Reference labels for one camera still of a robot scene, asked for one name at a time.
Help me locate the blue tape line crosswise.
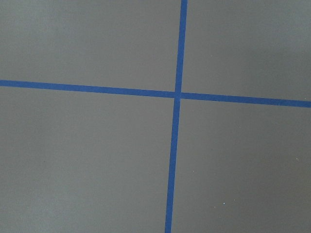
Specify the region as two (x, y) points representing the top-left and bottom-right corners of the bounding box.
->
(0, 80), (311, 108)

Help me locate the blue tape line lengthwise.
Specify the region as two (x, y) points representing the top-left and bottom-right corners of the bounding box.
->
(164, 0), (188, 233)

